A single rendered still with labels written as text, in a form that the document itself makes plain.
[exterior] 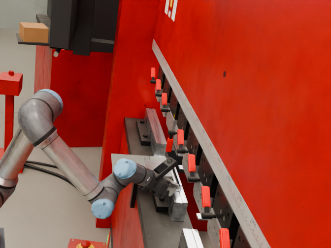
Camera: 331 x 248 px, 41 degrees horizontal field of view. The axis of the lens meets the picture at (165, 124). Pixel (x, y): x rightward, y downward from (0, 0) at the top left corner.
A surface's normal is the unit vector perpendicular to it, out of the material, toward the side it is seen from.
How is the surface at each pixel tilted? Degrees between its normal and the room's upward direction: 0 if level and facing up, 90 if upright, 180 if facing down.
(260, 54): 90
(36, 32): 90
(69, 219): 0
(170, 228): 0
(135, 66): 90
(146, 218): 0
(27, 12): 90
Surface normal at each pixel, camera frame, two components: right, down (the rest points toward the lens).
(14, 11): 0.35, 0.41
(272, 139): -0.98, -0.08
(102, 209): -0.09, 0.37
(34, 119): 0.09, -0.26
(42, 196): 0.16, -0.91
